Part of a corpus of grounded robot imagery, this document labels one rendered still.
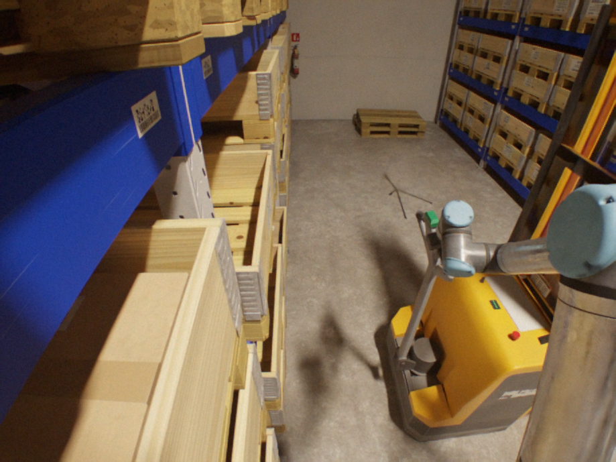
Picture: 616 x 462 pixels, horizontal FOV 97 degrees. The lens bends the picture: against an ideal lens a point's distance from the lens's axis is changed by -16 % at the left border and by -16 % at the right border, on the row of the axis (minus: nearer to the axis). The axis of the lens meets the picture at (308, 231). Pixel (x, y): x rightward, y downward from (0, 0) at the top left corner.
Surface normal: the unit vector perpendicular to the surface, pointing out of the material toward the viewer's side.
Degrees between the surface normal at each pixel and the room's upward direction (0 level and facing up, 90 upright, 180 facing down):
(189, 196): 90
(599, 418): 61
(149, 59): 90
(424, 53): 90
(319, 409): 0
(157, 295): 0
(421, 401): 22
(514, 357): 14
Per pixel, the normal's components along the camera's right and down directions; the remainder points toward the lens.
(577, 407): -0.72, 0.04
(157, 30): 0.03, 0.61
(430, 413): -0.37, -0.73
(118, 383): 0.00, -0.79
